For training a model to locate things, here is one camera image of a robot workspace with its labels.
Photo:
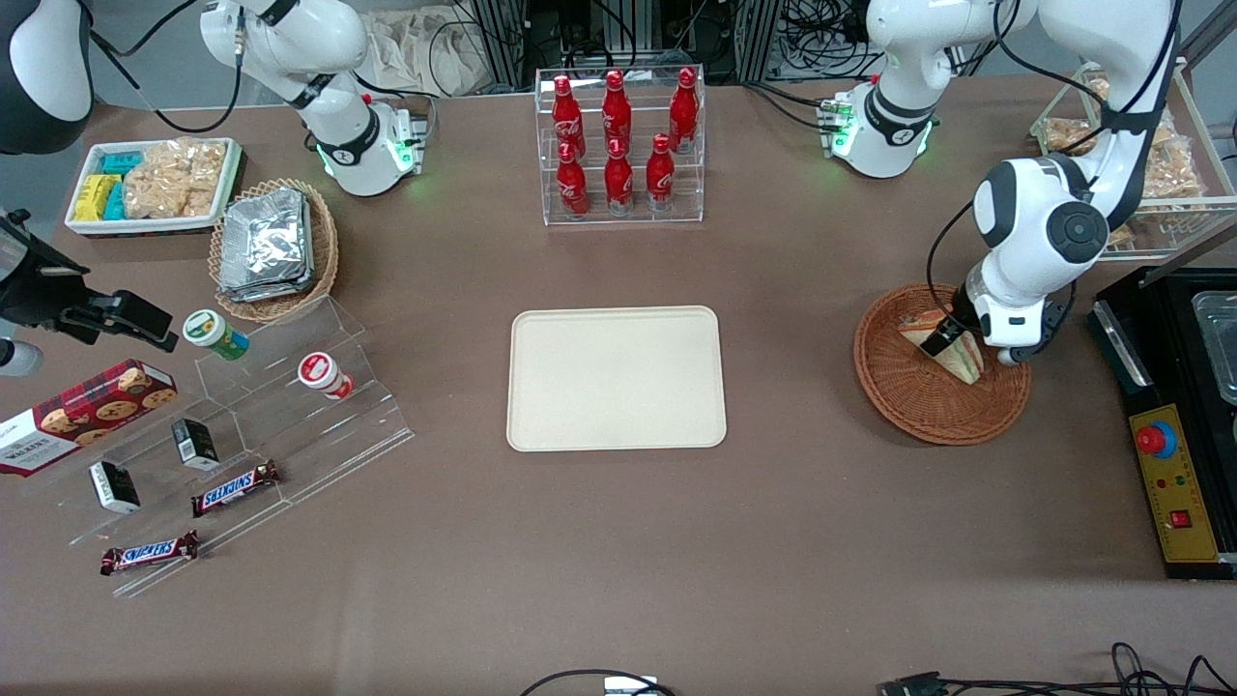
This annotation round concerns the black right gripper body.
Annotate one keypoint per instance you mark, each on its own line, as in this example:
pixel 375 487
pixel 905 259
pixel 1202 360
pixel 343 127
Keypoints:
pixel 37 290

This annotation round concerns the triangle sandwich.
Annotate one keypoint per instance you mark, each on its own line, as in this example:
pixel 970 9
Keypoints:
pixel 966 365

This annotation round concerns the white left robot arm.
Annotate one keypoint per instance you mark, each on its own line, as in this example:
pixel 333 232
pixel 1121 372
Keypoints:
pixel 1034 208

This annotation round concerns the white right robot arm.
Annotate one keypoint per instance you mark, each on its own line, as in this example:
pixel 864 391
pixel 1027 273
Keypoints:
pixel 329 48

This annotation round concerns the round brown wicker basket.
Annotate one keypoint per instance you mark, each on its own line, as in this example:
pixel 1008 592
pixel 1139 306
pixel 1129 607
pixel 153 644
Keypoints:
pixel 918 406

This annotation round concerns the white rectangular snack tray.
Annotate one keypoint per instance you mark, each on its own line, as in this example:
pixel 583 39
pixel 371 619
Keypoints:
pixel 145 225

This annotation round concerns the oval wicker basket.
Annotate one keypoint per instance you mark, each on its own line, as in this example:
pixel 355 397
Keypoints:
pixel 324 251

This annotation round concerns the cream plastic serving tray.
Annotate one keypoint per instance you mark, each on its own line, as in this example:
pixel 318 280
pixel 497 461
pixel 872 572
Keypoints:
pixel 618 382

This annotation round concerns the green lidded snack cup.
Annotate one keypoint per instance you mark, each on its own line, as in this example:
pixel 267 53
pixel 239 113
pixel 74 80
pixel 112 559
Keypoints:
pixel 211 332

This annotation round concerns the red tartan cookie box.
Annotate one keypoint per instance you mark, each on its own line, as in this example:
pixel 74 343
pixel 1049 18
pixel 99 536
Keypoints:
pixel 82 416

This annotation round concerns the yellow snack pack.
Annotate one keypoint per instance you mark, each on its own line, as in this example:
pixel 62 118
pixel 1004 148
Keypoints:
pixel 92 198

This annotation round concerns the teal snack pack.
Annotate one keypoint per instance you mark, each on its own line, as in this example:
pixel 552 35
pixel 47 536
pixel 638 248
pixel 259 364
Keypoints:
pixel 121 162
pixel 116 203

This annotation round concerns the small black box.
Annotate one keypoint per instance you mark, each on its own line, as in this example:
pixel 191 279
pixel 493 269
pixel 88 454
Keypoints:
pixel 114 486
pixel 196 443

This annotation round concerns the clear bag of rice snacks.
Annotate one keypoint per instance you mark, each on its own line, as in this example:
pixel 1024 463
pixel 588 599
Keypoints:
pixel 174 179

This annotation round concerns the silver foil packet stack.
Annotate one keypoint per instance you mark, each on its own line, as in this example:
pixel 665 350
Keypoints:
pixel 266 242

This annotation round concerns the black appliance housing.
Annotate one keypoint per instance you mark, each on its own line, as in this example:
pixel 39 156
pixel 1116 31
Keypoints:
pixel 1121 348

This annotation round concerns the clear bag of crackers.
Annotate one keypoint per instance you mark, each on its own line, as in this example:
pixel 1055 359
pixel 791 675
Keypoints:
pixel 1068 136
pixel 1174 169
pixel 1100 92
pixel 1121 236

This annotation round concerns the red lidded snack cup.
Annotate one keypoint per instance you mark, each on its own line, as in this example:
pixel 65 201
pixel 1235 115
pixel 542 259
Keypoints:
pixel 321 373

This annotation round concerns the brown Snickers bar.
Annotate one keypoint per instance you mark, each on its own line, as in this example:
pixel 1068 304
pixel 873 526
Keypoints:
pixel 235 489
pixel 150 553

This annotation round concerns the clear acrylic stepped shelf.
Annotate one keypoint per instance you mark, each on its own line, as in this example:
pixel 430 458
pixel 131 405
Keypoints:
pixel 319 435

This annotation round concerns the steel pan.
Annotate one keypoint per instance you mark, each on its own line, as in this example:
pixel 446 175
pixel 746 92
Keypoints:
pixel 1218 348

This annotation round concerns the yellow emergency stop panel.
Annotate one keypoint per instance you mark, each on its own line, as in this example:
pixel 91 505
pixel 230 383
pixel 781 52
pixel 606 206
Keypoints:
pixel 1184 483

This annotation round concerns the clear acrylic bottle rack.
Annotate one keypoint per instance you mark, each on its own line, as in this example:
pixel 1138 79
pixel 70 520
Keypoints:
pixel 691 184

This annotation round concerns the red cola bottle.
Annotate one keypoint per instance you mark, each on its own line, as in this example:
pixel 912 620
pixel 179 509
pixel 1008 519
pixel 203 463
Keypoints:
pixel 618 184
pixel 572 188
pixel 568 121
pixel 684 111
pixel 617 111
pixel 660 179

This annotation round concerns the beige cloth bag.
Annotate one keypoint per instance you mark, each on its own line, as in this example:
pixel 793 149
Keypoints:
pixel 425 53

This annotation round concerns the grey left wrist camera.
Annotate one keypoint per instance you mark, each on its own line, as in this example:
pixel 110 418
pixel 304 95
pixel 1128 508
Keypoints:
pixel 1012 356

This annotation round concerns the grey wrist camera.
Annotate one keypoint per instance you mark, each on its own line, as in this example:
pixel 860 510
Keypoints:
pixel 17 358
pixel 1012 356

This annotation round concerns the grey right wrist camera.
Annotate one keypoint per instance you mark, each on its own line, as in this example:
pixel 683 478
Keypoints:
pixel 17 358

